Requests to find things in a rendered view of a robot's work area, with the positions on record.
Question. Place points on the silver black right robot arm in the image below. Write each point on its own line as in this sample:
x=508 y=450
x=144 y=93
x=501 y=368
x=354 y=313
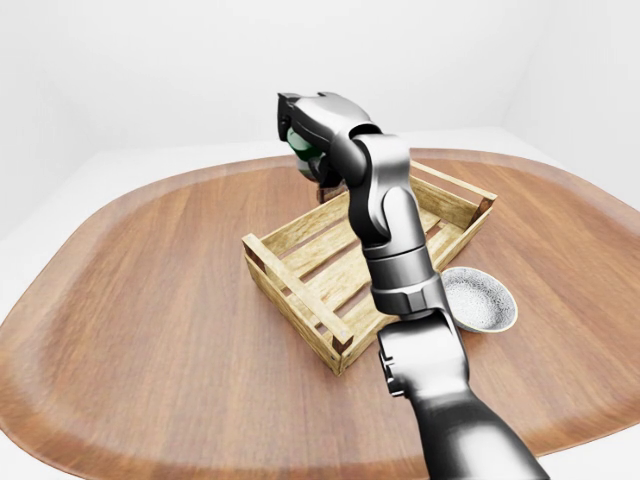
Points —
x=392 y=200

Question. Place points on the grey patterned bowl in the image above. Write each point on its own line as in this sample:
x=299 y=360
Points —
x=482 y=300

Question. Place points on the salad dressing bottle green cap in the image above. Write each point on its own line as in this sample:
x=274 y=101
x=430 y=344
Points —
x=299 y=144

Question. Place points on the wooden slat tray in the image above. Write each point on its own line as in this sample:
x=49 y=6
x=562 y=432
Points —
x=310 y=265

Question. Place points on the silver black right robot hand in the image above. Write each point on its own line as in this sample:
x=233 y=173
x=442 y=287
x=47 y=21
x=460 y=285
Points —
x=325 y=112

